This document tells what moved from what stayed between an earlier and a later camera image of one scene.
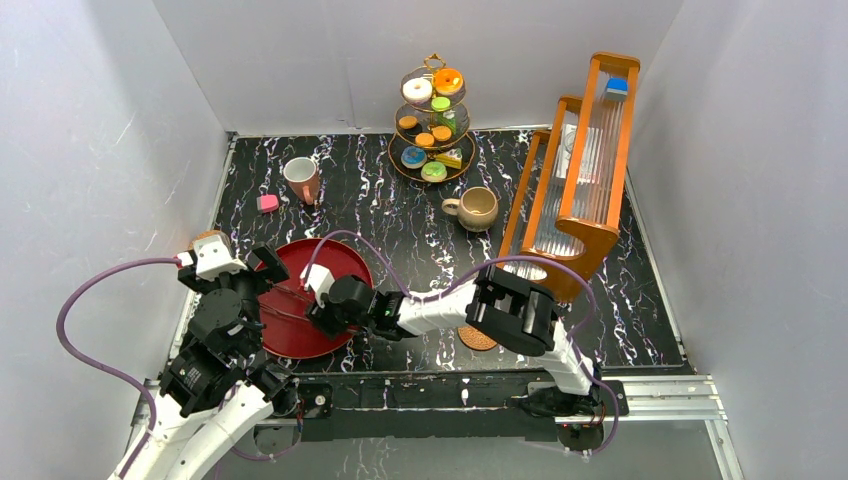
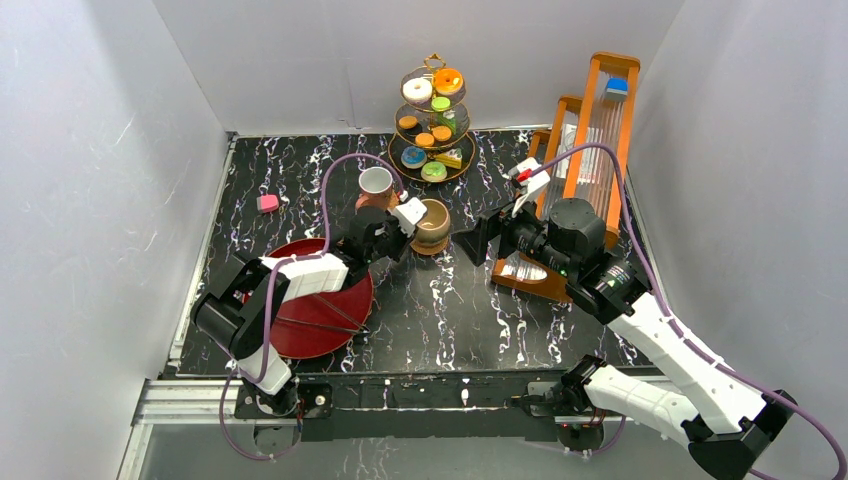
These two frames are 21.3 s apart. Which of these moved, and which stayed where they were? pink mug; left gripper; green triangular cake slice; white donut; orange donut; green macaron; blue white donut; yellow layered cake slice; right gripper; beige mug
Moved: left gripper; pink mug; beige mug; right gripper
Stayed: green triangular cake slice; yellow layered cake slice; orange donut; green macaron; blue white donut; white donut
